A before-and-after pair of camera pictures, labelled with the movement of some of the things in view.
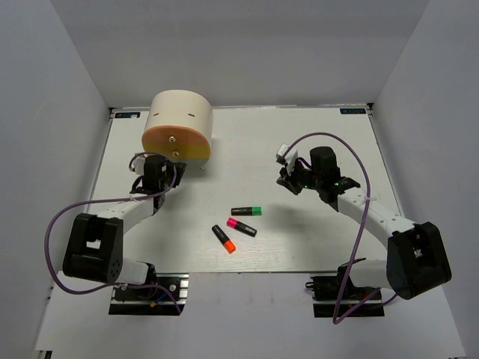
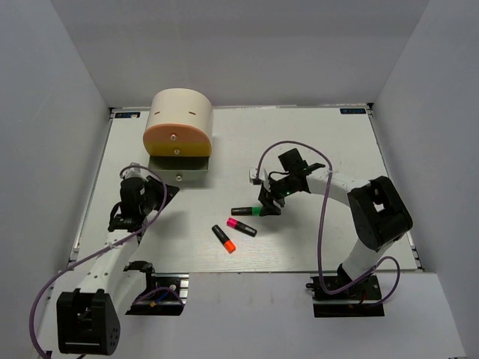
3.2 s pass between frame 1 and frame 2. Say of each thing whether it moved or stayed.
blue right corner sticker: stayed
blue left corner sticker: stayed
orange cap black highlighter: stayed
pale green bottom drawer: moved
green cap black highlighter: stayed
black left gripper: moved
